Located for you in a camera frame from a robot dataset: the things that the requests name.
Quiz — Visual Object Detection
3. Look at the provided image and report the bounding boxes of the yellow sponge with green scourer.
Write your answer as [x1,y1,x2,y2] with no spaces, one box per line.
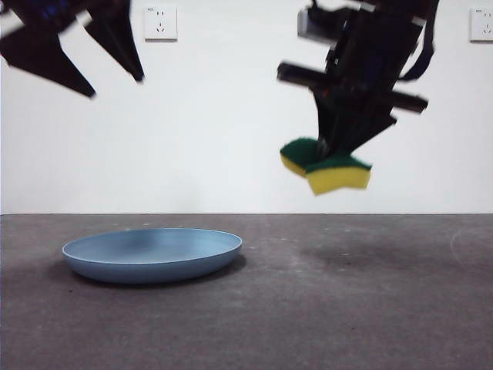
[279,138,374,197]

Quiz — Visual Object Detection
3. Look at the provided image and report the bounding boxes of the light blue round plate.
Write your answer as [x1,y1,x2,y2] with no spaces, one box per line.
[61,227,243,285]

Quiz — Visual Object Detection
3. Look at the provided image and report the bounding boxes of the white wall socket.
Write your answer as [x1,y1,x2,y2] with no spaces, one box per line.
[144,5,179,42]
[468,8,493,43]

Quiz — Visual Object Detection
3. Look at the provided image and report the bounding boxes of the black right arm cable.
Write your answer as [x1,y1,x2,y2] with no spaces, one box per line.
[398,0,441,83]

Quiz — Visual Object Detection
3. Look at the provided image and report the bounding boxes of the right wrist grey camera box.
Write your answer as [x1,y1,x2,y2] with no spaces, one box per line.
[297,5,350,42]

